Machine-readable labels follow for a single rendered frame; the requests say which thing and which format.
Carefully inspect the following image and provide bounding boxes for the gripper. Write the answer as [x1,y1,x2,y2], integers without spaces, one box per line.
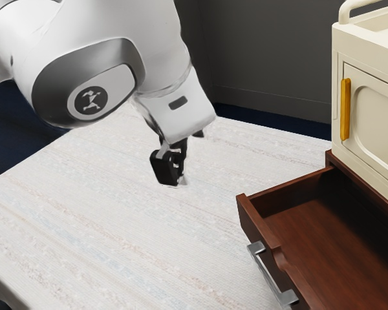
[149,129,204,187]

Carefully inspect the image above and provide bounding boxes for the brown wooden drawer, metal handle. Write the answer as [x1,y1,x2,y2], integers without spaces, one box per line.
[235,164,388,310]

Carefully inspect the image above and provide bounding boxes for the cream box with yellow handle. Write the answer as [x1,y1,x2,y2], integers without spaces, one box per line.
[330,0,388,191]

